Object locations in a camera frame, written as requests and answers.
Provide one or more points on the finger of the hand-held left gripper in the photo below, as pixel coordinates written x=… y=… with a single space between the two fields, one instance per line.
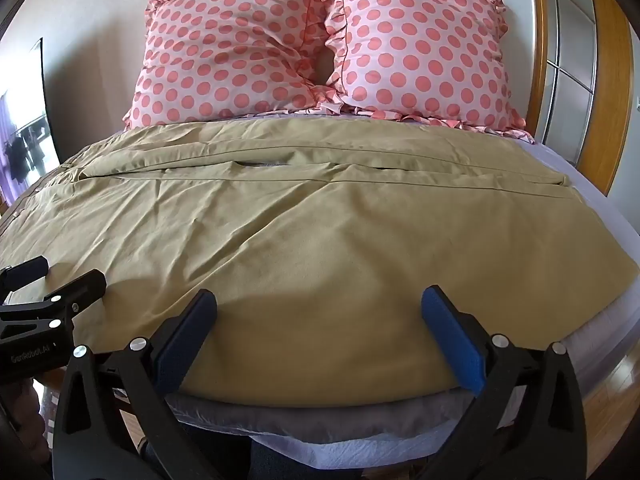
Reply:
x=29 y=267
x=75 y=290

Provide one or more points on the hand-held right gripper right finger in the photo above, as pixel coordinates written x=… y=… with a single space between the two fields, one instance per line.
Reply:
x=452 y=342

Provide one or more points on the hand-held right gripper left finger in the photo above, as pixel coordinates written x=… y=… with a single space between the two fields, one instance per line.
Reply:
x=184 y=342

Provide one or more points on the olive tan bed sheet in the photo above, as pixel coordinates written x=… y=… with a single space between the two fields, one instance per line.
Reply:
x=310 y=240

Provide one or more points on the grey cloth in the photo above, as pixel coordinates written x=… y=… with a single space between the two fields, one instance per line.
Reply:
x=300 y=420

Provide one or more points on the bed with lavender sheet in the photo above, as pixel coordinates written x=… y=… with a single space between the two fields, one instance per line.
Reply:
x=600 y=210

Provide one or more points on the pink polka dot pillow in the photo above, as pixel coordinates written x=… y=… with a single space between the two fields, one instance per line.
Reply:
x=425 y=50
x=225 y=50

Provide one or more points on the wooden framed glass door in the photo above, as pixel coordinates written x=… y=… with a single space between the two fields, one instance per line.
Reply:
x=575 y=60

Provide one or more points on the wall poster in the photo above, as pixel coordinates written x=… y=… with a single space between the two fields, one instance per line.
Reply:
x=27 y=130

